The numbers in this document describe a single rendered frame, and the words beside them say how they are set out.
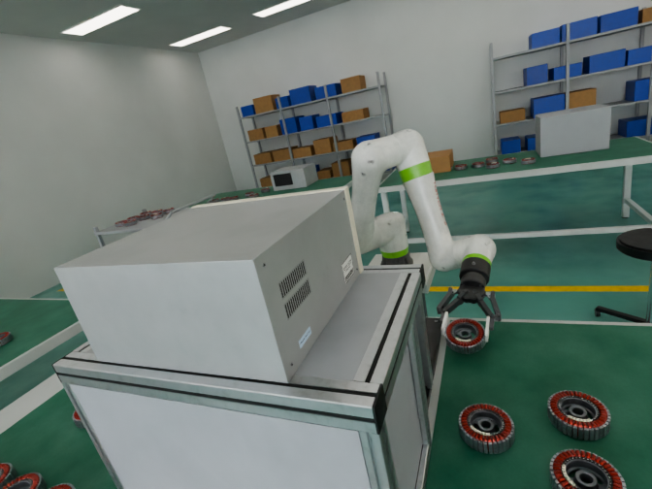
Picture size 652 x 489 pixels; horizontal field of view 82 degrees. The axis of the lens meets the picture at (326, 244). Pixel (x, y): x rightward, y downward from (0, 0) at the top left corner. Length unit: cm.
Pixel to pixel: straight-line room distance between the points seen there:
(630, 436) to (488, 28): 694
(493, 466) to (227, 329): 61
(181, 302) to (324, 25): 768
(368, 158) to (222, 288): 85
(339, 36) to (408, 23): 130
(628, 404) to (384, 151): 93
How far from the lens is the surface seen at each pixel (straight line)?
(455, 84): 750
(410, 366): 79
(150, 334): 71
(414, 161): 137
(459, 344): 114
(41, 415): 163
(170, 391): 73
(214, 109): 941
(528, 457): 96
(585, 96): 711
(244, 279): 52
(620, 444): 102
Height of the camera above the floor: 147
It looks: 19 degrees down
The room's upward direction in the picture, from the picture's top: 12 degrees counter-clockwise
